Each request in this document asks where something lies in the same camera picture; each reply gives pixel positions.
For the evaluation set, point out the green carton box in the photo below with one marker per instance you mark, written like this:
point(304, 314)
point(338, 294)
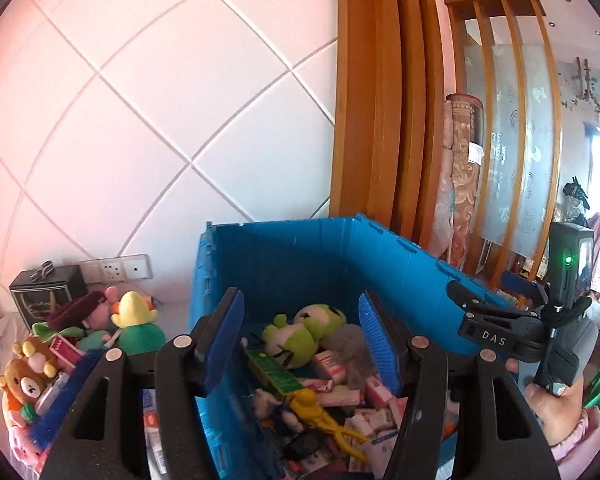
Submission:
point(271, 375)

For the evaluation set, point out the red white toothpaste box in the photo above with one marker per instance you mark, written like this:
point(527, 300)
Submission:
point(156, 462)

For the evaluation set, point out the person right hand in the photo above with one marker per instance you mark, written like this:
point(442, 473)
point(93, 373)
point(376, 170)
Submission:
point(566, 423)

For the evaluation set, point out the green yellow plush toy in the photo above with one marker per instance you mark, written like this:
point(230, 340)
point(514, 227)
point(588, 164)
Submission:
point(135, 317)

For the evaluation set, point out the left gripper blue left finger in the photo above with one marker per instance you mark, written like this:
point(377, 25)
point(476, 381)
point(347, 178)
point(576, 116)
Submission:
point(217, 336)

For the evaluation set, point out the blue plastic storage crate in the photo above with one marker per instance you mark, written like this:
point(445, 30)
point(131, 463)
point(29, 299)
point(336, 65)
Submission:
point(283, 266)

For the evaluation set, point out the yellow duck clamp toy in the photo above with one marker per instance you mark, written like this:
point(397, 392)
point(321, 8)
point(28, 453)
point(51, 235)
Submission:
point(304, 404)

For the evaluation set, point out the red small box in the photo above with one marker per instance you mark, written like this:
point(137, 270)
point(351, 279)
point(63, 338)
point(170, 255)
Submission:
point(67, 355)

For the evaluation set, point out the brown teddy bear plush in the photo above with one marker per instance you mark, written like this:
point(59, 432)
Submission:
point(21, 382)

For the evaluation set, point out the rolled patterned carpet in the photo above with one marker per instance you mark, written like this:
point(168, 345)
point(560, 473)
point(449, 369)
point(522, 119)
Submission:
point(459, 181)

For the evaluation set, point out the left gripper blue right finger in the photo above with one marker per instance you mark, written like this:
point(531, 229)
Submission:
point(387, 346)

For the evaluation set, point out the doll with dark hair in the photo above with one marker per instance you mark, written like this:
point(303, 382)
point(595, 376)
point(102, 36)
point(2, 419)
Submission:
point(91, 312)

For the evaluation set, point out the white wall socket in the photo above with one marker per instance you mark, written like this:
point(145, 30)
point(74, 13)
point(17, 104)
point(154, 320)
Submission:
point(116, 270)

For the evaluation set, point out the green frog plush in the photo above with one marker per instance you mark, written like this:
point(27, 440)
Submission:
point(293, 345)

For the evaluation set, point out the pink pig plush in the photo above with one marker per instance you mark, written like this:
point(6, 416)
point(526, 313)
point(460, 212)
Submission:
point(19, 419)

